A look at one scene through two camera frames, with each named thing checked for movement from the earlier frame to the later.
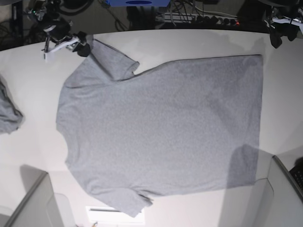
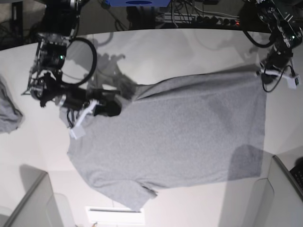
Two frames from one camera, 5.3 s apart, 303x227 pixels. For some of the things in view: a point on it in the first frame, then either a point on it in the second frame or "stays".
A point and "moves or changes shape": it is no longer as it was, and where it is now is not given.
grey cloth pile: [11, 117] stays
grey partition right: [276, 201] stays
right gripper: [279, 30] -> [266, 79]
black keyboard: [297, 172] stays
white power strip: [196, 19] stays
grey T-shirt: [171, 127] moves or changes shape
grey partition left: [40, 206] stays
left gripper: [83, 48] -> [107, 106]
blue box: [138, 3] stays
